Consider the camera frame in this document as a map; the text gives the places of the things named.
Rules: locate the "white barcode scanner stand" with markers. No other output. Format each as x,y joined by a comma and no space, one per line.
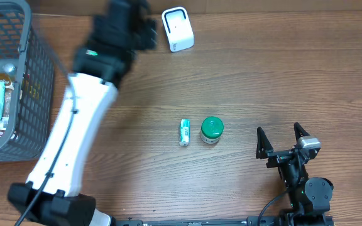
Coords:
178,29

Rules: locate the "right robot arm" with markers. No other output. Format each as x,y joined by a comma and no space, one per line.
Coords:
309,197

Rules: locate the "green lid white jar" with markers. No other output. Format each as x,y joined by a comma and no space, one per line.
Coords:
211,130

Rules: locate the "yellow oil bottle silver cap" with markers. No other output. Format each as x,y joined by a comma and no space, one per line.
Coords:
10,67

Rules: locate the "small teal tissue pack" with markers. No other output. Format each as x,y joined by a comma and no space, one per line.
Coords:
184,132

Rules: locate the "grey plastic mesh basket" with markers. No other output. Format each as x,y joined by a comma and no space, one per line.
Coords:
29,112

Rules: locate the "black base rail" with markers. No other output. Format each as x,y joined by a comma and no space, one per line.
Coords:
200,223

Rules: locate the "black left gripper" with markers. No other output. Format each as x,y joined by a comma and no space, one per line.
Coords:
139,32

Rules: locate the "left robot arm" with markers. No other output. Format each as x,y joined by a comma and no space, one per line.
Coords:
51,193

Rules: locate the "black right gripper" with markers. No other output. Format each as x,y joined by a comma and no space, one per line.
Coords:
264,149

